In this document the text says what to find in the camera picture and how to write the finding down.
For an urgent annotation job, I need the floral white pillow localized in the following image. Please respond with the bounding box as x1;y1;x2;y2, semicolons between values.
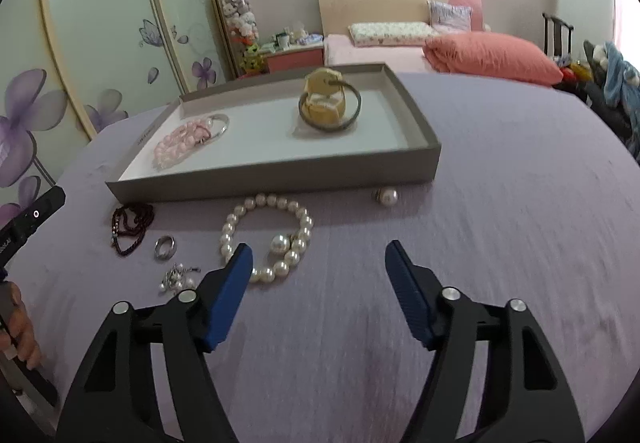
348;22;438;47

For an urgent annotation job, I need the small purple pillow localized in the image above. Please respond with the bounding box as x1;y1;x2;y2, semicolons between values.
427;0;473;33

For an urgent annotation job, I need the plush toy tube stand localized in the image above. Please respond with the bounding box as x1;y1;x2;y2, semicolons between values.
221;0;262;77

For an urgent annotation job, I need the dark red bead bracelet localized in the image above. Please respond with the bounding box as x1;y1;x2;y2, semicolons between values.
110;202;156;258

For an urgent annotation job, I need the wardrobe with floral doors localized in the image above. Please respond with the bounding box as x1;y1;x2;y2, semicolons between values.
1;0;232;221

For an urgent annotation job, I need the purple table cloth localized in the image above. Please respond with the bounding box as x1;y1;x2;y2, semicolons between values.
4;69;640;443

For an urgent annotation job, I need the grey chair with clothes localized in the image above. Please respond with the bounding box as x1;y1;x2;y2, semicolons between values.
582;40;631;142

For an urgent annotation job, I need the person's left hand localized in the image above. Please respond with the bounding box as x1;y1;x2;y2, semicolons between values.
0;281;41;369

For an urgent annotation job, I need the bed with cream headboard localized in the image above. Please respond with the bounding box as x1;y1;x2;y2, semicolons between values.
318;0;490;73

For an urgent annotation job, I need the dark wooden chair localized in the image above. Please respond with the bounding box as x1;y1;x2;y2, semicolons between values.
542;12;575;60

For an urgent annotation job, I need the silver cuff bangle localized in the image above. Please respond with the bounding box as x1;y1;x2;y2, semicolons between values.
298;81;362;133

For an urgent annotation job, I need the folded salmon quilt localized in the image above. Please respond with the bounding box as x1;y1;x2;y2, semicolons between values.
423;32;563;87

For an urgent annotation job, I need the blue plush garment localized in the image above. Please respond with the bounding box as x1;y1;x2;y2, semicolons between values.
603;41;640;162

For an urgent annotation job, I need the pink bead bracelet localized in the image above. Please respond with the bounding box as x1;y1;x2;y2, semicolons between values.
152;117;214;170

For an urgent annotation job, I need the silver band ring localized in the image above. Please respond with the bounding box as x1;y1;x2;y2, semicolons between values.
153;235;178;262

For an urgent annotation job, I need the pink nightstand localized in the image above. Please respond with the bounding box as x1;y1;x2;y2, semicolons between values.
258;36;324;73

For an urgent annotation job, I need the yellow wrist watch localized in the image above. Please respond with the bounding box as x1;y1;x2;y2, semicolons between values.
299;67;346;127

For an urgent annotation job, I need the grey shallow tray box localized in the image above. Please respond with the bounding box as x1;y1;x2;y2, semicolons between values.
106;64;442;202

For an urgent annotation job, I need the white pearl bracelet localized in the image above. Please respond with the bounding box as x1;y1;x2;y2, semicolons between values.
219;193;315;285

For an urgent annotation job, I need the thin silver bangle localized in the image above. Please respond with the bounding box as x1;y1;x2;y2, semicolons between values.
196;113;230;144

